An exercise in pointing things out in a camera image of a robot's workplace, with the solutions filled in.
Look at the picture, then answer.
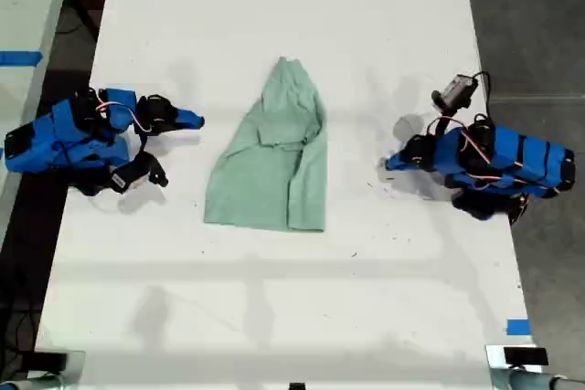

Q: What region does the grey black camera box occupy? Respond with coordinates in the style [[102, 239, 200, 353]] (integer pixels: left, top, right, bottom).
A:
[[431, 73, 480, 113]]

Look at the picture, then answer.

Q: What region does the black camera cable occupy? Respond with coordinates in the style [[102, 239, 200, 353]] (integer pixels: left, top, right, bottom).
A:
[[470, 70, 493, 122]]

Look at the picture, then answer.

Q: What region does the short blue tape strip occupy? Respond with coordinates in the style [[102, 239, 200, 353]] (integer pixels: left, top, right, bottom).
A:
[[505, 318, 532, 337]]

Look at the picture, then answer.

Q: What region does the grey pipe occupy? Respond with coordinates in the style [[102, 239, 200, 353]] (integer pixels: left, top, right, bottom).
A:
[[490, 368, 585, 390], [0, 373, 63, 390]]

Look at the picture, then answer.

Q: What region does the black floor cable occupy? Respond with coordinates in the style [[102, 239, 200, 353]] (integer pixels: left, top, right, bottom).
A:
[[57, 0, 101, 40]]

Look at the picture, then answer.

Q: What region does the small black box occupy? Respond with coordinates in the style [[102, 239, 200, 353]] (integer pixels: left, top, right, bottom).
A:
[[503, 347, 549, 366], [32, 350, 69, 371]]

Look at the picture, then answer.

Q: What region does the black camera box white label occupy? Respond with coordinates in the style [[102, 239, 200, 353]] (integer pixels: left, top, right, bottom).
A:
[[108, 151, 169, 195]]

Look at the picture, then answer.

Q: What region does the pale green T-shirt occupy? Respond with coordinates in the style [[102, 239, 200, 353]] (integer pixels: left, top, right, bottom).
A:
[[203, 56, 330, 234]]

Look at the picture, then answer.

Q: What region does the white side table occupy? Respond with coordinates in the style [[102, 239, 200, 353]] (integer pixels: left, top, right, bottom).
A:
[[0, 0, 77, 245]]

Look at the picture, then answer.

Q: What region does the metal table bracket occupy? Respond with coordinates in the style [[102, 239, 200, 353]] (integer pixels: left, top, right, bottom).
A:
[[26, 349, 87, 382], [484, 343, 550, 371]]

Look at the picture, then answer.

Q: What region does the long blue tape strip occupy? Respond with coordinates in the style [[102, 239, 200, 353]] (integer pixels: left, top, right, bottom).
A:
[[0, 50, 45, 68]]

